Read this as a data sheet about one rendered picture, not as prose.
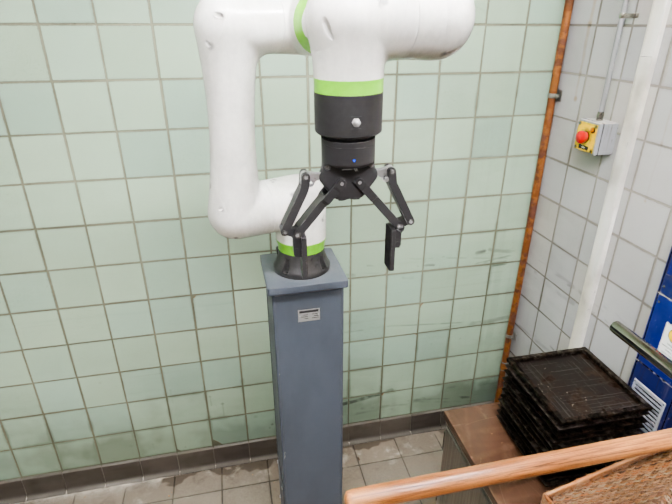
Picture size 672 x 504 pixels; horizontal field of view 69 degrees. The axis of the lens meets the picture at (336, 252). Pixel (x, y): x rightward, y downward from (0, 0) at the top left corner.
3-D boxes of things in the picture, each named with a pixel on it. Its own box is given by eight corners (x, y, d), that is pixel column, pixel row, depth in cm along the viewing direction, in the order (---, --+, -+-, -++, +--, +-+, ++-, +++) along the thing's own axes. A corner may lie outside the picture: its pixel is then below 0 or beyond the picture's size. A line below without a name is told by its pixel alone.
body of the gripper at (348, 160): (371, 126, 72) (369, 187, 76) (313, 129, 70) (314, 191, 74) (385, 139, 65) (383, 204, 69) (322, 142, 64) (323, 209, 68)
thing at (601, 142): (591, 147, 165) (597, 117, 161) (612, 155, 156) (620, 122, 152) (571, 148, 164) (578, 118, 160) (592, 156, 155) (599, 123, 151)
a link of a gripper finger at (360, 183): (346, 175, 72) (353, 168, 72) (392, 223, 77) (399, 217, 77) (352, 183, 69) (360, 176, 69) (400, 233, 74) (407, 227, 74)
